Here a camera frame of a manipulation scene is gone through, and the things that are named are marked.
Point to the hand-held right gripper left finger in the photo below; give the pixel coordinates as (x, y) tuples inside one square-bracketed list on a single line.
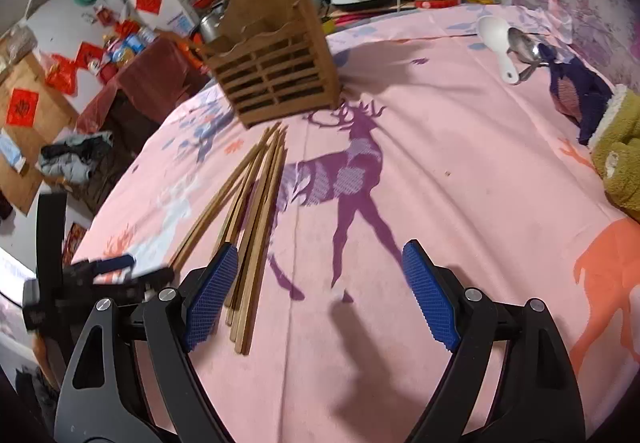
[(212, 295)]

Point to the dark blue knitted cloth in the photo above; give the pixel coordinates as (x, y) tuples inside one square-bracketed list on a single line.
[(580, 98)]

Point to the stainless steel kettle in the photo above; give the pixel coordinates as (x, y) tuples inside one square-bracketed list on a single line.
[(210, 25)]

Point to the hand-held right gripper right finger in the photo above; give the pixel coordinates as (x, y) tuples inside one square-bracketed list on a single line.
[(430, 300)]

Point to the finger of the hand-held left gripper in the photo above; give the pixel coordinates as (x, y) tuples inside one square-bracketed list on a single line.
[(147, 280), (110, 265)]

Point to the slatted wooden utensil holder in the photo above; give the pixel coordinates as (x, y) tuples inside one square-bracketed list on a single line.
[(270, 73)]

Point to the metal spoon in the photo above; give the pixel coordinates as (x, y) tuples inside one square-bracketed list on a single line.
[(522, 45)]

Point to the table with red cloth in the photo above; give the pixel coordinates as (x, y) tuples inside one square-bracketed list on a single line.
[(150, 73)]

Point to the pink deer-print tablecloth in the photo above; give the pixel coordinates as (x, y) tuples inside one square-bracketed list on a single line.
[(450, 148)]

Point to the pile of grey clothes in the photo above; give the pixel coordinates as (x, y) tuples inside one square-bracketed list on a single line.
[(75, 155)]

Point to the white plastic rice spoon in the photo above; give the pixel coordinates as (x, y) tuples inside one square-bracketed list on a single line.
[(495, 30)]

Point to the bundle of wooden chopsticks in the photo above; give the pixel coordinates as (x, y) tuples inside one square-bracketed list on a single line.
[(260, 203)]

